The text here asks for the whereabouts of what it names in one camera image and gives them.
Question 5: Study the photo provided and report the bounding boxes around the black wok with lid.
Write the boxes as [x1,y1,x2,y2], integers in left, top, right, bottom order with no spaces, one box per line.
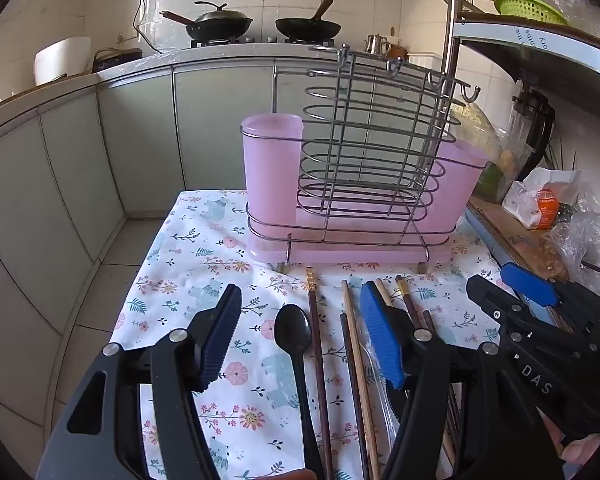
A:
[160,1,254,41]

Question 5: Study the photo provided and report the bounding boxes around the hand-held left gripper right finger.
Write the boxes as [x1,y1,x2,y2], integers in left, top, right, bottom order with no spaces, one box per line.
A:
[359,281,565,480]

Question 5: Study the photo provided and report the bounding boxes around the white box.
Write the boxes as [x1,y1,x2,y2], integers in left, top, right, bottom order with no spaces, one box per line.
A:
[409,51,446,68]

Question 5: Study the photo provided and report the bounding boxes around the green plastic basket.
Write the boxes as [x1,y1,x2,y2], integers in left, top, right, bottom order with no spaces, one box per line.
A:
[494,0,570,27]

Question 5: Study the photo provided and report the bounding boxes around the black power cable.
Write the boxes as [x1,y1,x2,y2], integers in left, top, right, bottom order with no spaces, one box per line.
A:
[131,0,163,55]

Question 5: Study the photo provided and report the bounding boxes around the floral tablecloth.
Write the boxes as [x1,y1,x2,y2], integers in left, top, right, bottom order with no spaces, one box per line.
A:
[122,189,506,480]

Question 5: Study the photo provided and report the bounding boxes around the crumpled clear plastic bag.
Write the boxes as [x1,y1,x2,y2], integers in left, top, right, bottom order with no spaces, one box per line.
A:
[547,205,600,301]

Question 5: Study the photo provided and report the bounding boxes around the white rice cooker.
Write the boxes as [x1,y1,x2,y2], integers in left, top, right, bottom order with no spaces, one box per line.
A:
[33,36,92,87]

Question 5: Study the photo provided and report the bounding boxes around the dark chopstick with gold band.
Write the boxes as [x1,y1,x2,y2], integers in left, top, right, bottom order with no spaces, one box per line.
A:
[305,266,335,480]
[395,275,426,331]

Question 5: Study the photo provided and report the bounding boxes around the white plastic bag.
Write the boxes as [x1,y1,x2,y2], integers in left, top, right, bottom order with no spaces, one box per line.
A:
[502,166,586,231]

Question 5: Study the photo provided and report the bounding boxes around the black blender jug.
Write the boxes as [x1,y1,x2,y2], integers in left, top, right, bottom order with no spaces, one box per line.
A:
[509,89,557,182]

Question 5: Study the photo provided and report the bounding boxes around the black plastic spoon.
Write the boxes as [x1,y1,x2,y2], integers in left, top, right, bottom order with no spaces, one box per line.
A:
[274,304,326,480]

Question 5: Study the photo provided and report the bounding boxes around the grey kitchen base cabinets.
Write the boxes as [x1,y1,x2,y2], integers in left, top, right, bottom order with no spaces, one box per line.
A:
[0,42,446,341]

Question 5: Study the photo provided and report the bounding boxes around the metal shelf rack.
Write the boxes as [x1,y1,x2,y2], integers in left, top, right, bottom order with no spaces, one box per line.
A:
[442,0,600,128]

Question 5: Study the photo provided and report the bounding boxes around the black induction cooker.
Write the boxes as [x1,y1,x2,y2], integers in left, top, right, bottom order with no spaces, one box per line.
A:
[92,48,144,74]

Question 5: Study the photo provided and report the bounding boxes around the clear bag of noodles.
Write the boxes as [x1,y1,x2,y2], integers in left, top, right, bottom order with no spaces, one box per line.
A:
[450,101,528,203]

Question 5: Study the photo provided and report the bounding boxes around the person's right hand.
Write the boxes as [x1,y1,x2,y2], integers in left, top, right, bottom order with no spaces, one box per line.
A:
[544,416,600,467]

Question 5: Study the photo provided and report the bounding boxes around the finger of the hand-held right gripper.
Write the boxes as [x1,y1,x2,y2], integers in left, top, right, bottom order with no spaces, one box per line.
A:
[466,274,531,346]
[500,262,600,341]

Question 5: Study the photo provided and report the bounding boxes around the clear plastic spoon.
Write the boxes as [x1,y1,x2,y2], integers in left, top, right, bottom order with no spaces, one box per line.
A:
[360,340,406,456]

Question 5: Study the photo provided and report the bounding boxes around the pink utensil holder wire rack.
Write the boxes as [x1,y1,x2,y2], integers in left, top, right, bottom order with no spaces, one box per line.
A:
[240,45,489,274]

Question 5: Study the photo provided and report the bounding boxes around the wooden board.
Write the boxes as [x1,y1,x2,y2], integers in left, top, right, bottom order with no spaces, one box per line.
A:
[467,195,571,283]

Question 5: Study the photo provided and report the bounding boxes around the black wok wooden handle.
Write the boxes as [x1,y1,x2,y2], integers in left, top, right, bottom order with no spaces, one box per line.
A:
[274,0,342,41]

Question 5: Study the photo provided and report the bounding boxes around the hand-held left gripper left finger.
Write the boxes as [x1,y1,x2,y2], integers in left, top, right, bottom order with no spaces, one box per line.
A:
[35,282,243,480]

